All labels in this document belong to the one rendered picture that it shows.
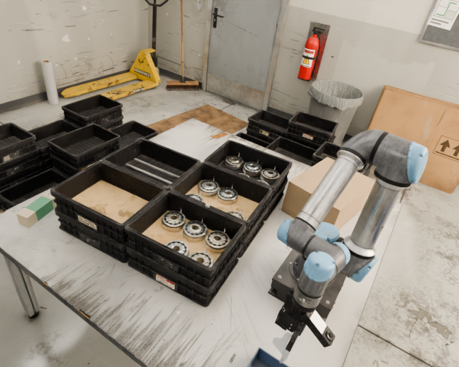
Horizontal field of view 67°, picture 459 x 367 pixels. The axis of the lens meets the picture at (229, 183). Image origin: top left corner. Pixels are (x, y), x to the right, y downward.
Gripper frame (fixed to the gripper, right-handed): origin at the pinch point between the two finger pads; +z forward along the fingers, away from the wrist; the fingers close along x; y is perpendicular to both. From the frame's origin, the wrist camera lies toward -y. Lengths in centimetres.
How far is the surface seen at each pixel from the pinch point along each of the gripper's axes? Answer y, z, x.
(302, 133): 84, 5, -211
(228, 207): 56, -2, -47
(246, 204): 51, -3, -55
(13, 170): 215, 43, -29
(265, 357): 6.7, 13.1, -1.4
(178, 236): 62, 2, -17
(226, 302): 30.7, 15.6, -13.7
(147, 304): 54, 18, 6
